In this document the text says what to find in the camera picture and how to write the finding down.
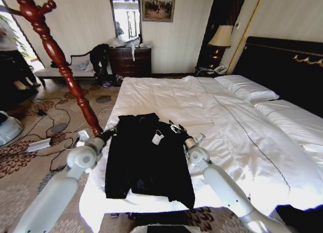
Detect white rounded machine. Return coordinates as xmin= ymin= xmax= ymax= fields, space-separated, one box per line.
xmin=0 ymin=110 xmax=25 ymax=147

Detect black garment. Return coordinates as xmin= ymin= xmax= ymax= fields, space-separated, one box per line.
xmin=104 ymin=112 xmax=196 ymax=210

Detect dark wooden dresser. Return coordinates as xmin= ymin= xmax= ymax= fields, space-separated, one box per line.
xmin=109 ymin=46 xmax=153 ymax=79

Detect black clothing on bench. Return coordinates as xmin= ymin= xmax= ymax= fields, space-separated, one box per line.
xmin=89 ymin=43 xmax=112 ymax=80

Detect white upholstered bench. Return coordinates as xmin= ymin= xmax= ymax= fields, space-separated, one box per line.
xmin=34 ymin=50 xmax=114 ymax=89

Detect white robot front shell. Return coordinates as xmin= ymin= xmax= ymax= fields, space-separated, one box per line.
xmin=129 ymin=224 xmax=195 ymax=233

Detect wall mirror with dark frame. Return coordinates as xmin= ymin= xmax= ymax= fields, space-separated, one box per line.
xmin=107 ymin=0 xmax=143 ymax=41

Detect black floor cable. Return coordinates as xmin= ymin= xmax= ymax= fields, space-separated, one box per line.
xmin=24 ymin=96 xmax=88 ymax=172

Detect clear plastic bags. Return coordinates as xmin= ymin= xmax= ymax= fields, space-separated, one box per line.
xmin=112 ymin=37 xmax=154 ymax=49

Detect white pillow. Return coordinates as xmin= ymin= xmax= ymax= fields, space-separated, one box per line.
xmin=254 ymin=99 xmax=323 ymax=149
xmin=214 ymin=75 xmax=280 ymax=103

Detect dark clothes pile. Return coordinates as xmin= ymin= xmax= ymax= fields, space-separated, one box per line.
xmin=100 ymin=75 xmax=125 ymax=88

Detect white hanging cloth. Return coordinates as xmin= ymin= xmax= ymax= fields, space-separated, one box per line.
xmin=129 ymin=40 xmax=137 ymax=63

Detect table lamp with cream shade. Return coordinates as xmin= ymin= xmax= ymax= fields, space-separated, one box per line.
xmin=207 ymin=25 xmax=234 ymax=68

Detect dark nightstand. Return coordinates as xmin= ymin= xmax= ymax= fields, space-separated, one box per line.
xmin=193 ymin=66 xmax=229 ymax=79

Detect framed painting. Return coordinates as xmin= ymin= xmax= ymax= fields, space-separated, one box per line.
xmin=140 ymin=0 xmax=177 ymax=23

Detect black bag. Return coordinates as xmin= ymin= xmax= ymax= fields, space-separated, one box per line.
xmin=276 ymin=204 xmax=323 ymax=233

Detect white duvet bed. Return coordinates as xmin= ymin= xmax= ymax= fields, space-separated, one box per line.
xmin=79 ymin=75 xmax=323 ymax=233

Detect red wooden coat rack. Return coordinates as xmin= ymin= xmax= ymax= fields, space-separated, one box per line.
xmin=9 ymin=0 xmax=104 ymax=138

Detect dark headboard with gold trim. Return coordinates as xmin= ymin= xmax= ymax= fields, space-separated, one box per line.
xmin=231 ymin=36 xmax=323 ymax=119

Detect white garment tag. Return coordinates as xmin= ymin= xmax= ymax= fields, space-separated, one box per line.
xmin=152 ymin=130 xmax=165 ymax=146

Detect white power strip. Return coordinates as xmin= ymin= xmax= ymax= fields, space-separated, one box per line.
xmin=25 ymin=138 xmax=53 ymax=153

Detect person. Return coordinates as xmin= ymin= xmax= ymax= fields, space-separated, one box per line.
xmin=0 ymin=23 xmax=41 ymax=90

